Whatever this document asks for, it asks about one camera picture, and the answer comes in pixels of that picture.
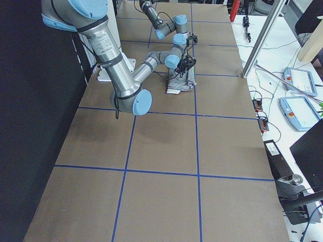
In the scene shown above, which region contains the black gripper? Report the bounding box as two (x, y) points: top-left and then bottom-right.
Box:
(176, 57), (196, 73)

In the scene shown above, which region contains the striped polo shirt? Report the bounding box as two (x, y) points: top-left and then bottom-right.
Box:
(166, 67), (196, 94)

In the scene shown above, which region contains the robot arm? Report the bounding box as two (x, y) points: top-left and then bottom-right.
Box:
(41, 1), (198, 115)
(139, 1), (189, 40)

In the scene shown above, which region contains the red cylinder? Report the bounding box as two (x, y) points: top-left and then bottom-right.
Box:
(230, 0), (240, 22)

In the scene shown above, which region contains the orange connector block one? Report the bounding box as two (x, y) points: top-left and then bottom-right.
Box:
(252, 99), (263, 112)

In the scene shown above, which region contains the orange connector block two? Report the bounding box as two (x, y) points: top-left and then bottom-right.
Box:
(257, 117), (269, 133)

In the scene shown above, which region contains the upper teach pendant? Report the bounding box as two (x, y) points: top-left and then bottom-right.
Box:
(283, 67), (317, 97)

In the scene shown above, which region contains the teach pendant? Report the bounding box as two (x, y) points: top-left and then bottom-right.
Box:
(279, 96), (321, 132)
(283, 67), (317, 97)

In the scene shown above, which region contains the lower teach pendant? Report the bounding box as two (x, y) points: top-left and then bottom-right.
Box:
(279, 96), (321, 132)

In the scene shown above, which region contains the reacher grabber stick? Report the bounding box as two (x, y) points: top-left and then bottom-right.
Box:
(254, 64), (322, 107)

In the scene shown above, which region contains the black box with label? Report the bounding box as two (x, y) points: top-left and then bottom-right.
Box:
(263, 140), (294, 180)

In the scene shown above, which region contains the black monitor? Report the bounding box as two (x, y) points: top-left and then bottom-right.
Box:
(290, 120), (323, 192)

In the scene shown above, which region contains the black clamp with knob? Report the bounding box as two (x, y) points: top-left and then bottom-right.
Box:
(275, 174), (322, 225)

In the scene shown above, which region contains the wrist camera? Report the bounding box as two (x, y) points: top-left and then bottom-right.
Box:
(188, 33), (198, 44)

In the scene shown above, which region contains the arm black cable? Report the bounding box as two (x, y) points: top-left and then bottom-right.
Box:
(153, 11), (177, 26)
(113, 93), (122, 120)

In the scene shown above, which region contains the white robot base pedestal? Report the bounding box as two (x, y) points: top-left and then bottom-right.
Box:
(97, 0), (136, 82)

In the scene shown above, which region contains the aluminium frame post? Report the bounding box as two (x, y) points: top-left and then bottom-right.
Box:
(242, 0), (286, 78)

